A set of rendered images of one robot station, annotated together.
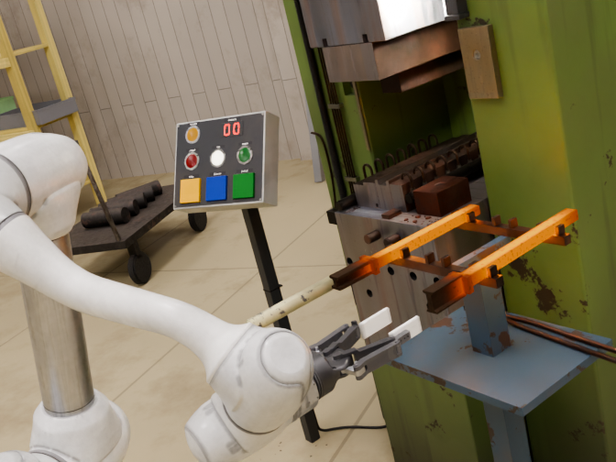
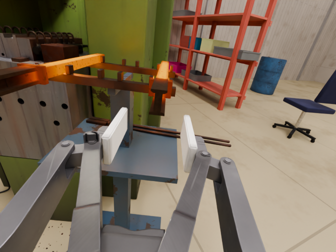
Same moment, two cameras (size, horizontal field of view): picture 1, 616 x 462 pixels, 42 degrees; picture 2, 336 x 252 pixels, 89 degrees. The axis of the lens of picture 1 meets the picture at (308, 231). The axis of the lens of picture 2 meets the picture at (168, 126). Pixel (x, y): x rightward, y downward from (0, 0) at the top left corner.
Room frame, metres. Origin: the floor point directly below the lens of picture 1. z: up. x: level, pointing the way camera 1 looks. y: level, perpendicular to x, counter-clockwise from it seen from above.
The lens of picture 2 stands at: (1.16, 0.03, 1.06)
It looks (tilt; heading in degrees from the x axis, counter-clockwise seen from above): 27 degrees down; 301
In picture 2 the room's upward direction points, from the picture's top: 8 degrees clockwise
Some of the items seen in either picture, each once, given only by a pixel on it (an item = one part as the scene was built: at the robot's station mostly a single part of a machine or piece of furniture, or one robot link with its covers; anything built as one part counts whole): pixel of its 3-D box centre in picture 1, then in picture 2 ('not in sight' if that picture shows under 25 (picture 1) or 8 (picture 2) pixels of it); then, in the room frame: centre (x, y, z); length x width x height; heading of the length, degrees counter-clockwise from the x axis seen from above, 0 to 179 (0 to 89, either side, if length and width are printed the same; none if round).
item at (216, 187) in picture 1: (217, 188); not in sight; (2.38, 0.24, 1.01); 0.07 x 0.05 x 0.07; 59
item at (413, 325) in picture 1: (405, 332); (187, 140); (1.23, -0.12, 0.97); 0.07 x 0.01 x 0.03; 124
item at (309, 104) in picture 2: not in sight; (310, 102); (0.74, -2.99, 0.50); 0.58 x 0.56 x 1.00; 151
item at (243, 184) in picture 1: (244, 186); not in sight; (2.33, 0.15, 1.01); 0.07 x 0.05 x 0.07; 59
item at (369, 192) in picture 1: (431, 169); (41, 43); (2.18, -0.38, 0.96); 0.42 x 0.20 x 0.09; 124
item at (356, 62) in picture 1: (406, 42); not in sight; (2.18, -0.38, 1.32); 0.42 x 0.20 x 0.10; 124
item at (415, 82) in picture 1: (428, 67); not in sight; (2.19, -0.43, 1.24); 0.30 x 0.07 x 0.06; 124
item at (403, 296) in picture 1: (464, 255); (63, 96); (2.14, -0.42, 0.69); 0.56 x 0.38 x 0.45; 124
